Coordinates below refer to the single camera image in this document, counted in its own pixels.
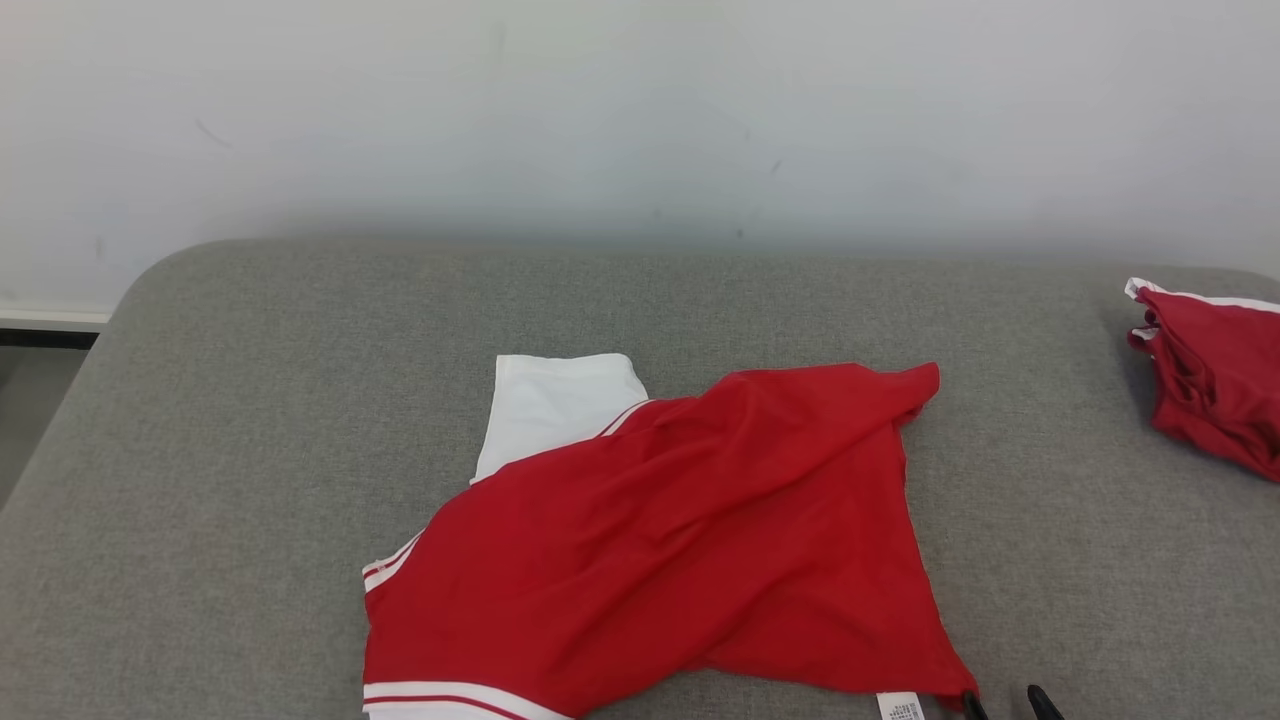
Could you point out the white wall baseboard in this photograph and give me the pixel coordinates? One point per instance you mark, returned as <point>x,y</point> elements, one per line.
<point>50,320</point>

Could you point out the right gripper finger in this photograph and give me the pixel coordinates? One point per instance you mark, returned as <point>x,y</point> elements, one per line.
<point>975,708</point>
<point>1045,706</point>

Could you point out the red shorts with white stripe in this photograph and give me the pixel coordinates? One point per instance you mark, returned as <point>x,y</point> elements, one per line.
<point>1215,380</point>

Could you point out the red jersey with white sleeves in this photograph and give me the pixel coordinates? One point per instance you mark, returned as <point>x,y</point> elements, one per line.
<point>700,520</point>

